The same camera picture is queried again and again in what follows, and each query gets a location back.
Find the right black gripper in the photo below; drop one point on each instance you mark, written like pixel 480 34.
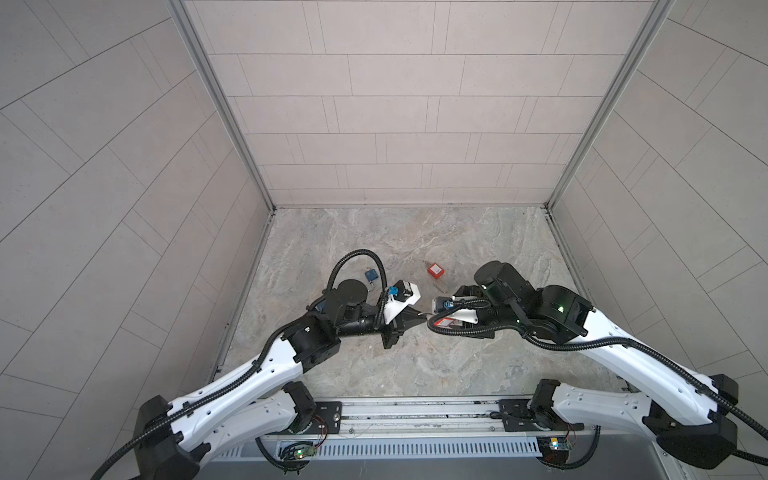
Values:
pixel 473 330

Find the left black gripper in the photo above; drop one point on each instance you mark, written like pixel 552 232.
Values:
pixel 392 331

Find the red padlock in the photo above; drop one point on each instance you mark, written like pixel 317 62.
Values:
pixel 448 323
pixel 435 270

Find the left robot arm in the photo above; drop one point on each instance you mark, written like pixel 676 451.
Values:
pixel 174 439

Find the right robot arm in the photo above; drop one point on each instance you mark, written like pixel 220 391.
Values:
pixel 690 416

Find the small blue padlock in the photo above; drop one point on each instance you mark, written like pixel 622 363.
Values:
pixel 371 275

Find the right green circuit board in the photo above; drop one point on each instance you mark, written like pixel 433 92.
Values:
pixel 554 450

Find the green circuit board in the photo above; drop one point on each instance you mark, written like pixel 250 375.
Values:
pixel 298 452
pixel 554 450

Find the left green circuit board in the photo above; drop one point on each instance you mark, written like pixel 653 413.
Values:
pixel 298 452

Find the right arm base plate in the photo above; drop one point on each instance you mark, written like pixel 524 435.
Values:
pixel 521 415

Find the aluminium mounting rail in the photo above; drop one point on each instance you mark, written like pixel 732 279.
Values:
pixel 464 416

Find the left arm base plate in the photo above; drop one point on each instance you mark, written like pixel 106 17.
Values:
pixel 326 419

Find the white slotted cable duct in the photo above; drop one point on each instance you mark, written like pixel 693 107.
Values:
pixel 427 448

